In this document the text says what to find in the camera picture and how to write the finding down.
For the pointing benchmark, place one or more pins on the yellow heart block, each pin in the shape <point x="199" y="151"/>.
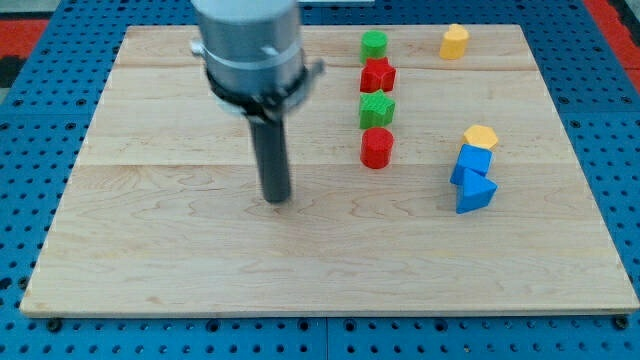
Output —
<point x="454" y="42"/>

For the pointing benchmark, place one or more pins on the light wooden board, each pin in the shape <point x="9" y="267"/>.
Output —
<point x="162" y="216"/>

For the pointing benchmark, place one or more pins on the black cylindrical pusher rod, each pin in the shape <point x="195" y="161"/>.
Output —
<point x="270" y="150"/>

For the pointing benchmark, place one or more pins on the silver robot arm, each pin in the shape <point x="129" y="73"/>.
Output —
<point x="256" y="66"/>

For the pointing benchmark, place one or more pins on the blue cube block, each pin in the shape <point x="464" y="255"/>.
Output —
<point x="470" y="157"/>

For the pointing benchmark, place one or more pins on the red star block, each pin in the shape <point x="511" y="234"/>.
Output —
<point x="377" y="74"/>

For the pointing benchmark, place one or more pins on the red cylinder block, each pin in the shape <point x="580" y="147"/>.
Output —
<point x="376" y="147"/>

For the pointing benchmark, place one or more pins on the green star block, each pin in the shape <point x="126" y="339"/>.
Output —
<point x="376" y="109"/>

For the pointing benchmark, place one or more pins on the yellow hexagon block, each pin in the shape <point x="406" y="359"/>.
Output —
<point x="481" y="136"/>

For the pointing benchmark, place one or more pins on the green cylinder block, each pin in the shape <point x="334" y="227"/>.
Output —
<point x="373" y="45"/>

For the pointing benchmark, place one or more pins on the blue triangle block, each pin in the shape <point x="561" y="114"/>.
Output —
<point x="474" y="192"/>

